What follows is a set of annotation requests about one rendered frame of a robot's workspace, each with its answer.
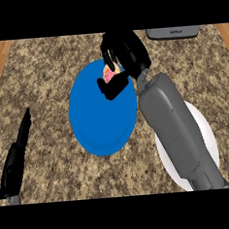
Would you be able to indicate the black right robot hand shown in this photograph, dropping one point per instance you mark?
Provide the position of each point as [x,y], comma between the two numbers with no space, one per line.
[128,53]

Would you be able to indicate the pink frosted cupcake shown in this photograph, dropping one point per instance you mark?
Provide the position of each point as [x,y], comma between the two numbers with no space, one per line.
[110,73]

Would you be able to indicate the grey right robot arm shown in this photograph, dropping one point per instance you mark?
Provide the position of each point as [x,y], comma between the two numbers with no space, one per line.
[169,125]

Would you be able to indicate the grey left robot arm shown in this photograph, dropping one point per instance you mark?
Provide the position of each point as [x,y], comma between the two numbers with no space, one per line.
[14,200]

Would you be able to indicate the blue plate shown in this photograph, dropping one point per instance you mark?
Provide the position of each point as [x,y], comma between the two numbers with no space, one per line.
[100,120]

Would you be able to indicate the white plate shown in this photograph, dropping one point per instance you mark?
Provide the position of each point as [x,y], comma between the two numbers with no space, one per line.
[207,135]

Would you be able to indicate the grey flat appliance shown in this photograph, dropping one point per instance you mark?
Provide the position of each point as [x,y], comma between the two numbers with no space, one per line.
[173,32]

